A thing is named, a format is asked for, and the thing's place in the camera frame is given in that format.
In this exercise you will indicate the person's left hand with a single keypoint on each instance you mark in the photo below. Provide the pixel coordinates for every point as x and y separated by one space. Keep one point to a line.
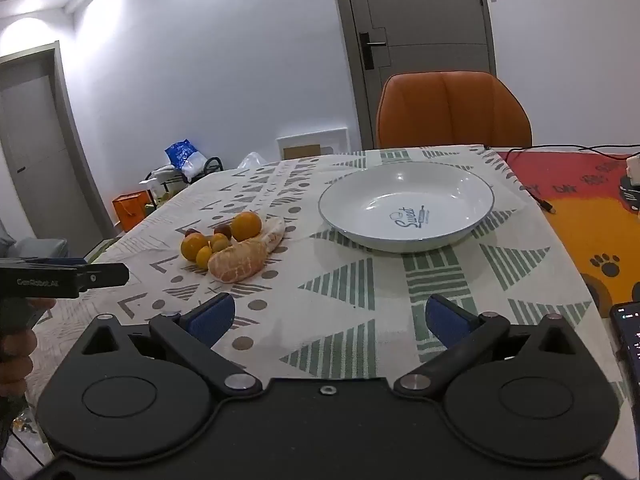
15 360

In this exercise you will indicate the white plastic bag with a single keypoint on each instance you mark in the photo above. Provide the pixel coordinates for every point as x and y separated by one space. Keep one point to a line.
252 161

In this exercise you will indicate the small orange kumquat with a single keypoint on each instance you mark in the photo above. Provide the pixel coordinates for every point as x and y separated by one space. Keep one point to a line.
203 256
219 242

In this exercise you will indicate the black smartphone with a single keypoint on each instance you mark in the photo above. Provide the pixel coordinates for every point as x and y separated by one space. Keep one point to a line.
627 335

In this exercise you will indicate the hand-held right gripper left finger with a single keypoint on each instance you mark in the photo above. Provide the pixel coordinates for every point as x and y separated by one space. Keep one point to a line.
210 317

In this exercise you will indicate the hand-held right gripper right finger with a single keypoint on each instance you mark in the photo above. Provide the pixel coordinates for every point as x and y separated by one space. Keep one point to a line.
447 320

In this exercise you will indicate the round orange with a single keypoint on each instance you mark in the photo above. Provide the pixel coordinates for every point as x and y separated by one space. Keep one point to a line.
191 248
245 225

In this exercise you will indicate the white plate with blue rim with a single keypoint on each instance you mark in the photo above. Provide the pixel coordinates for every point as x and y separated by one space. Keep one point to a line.
440 185

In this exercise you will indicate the small dark red fruit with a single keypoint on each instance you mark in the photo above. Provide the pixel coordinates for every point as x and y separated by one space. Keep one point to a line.
223 230

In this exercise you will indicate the plastic-wrapped peeled orange segment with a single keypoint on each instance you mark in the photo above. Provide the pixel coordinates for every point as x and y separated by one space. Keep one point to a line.
274 234

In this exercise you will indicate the black metal rack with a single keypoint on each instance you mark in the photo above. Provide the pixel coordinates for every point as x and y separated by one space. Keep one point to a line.
212 166

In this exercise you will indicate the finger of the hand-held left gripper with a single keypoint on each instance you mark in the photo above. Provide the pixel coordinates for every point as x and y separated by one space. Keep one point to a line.
105 274

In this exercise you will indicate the blue and white bag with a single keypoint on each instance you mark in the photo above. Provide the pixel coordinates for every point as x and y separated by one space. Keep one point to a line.
182 155

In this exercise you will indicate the white charger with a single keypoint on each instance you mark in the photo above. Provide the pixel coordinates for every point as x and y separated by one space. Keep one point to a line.
634 170

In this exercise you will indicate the orange paper bag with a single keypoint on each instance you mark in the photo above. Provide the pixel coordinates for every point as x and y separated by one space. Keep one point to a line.
130 212

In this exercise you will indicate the orange leather chair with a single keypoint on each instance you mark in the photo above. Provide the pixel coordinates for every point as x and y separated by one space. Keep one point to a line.
450 110

